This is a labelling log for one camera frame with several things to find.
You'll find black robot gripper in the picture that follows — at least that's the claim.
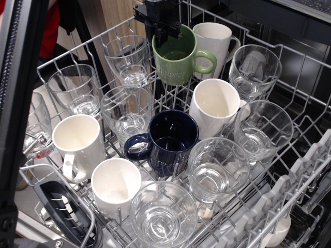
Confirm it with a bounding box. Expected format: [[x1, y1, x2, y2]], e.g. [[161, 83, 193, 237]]
[[133, 1, 182, 48]]

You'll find green ceramic mug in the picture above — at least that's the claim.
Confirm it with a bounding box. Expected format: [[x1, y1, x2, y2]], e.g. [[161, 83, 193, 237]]
[[152, 25, 217, 86]]

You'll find tall white mug back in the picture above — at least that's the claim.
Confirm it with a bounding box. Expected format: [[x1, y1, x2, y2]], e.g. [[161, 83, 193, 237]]
[[193, 22, 241, 80]]

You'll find white mug centre right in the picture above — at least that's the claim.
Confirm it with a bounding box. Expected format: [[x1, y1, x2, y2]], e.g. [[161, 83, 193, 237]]
[[189, 79, 247, 140]]

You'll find dark blue mug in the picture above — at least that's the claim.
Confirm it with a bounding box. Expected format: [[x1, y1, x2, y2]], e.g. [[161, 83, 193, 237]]
[[124, 110, 199, 176]]

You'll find white mug left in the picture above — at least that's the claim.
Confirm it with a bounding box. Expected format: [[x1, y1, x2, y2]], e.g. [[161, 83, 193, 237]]
[[52, 114, 106, 183]]

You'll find white mug front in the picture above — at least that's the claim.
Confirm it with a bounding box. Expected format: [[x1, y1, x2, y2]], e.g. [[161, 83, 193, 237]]
[[91, 158, 152, 219]]

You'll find tall clear glass back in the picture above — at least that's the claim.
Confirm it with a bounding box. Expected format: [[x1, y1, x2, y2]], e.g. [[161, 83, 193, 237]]
[[103, 35, 149, 87]]

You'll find tall clear glass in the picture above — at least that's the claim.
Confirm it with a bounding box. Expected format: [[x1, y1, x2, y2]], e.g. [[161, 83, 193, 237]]
[[100, 85, 152, 147], [47, 64, 100, 117], [103, 35, 149, 87]]

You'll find tall clear glass centre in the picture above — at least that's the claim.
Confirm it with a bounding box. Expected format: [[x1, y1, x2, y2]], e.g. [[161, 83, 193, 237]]
[[100, 85, 152, 147]]

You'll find clear glass back right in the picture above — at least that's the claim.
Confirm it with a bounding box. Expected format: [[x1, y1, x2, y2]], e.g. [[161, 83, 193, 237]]
[[229, 44, 282, 102]]

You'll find tall clear glass left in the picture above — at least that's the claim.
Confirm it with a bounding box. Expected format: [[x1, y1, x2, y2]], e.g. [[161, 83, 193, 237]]
[[47, 64, 100, 117]]

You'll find person in red shirt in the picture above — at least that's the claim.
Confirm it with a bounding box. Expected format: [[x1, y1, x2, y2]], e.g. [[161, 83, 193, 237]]
[[37, 1, 60, 67]]

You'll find clear glass front right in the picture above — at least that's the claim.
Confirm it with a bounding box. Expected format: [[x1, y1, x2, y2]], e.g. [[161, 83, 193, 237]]
[[187, 137, 250, 204]]

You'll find clear glass far left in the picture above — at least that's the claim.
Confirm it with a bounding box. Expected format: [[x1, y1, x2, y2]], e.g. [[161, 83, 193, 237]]
[[23, 92, 55, 160]]

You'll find clear glass front centre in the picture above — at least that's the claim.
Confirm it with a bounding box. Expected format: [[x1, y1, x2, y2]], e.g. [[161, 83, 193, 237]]
[[130, 181, 198, 247]]

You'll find white bowl below rack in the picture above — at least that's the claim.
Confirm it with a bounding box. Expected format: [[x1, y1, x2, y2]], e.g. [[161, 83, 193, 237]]
[[262, 216, 291, 247]]

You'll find grey wire dishwasher rack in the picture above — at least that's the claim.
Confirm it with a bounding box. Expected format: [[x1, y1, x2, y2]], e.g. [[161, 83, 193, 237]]
[[16, 1, 330, 247]]

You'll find black rack handle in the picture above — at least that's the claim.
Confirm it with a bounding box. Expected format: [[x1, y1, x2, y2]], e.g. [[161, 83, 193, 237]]
[[33, 181, 92, 246]]

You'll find grey plastic tine rail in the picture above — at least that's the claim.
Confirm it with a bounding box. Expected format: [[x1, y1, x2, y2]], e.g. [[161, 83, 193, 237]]
[[206, 130, 330, 247]]

